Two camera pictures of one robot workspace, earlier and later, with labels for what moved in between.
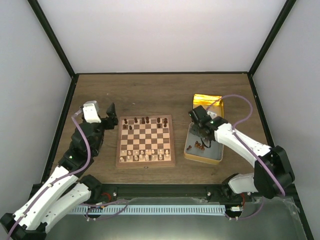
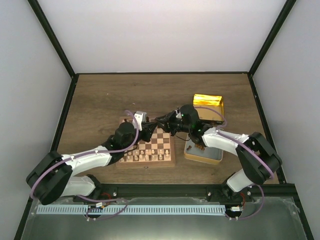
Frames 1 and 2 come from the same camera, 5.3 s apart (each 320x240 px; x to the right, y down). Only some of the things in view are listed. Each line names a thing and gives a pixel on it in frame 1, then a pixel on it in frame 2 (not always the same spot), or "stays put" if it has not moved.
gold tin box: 194,150 stays put
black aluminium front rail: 125,191 stays put
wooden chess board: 145,141 stays put
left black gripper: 112,114 -> 147,127
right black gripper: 194,130 -> 168,120
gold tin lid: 214,104 stays put
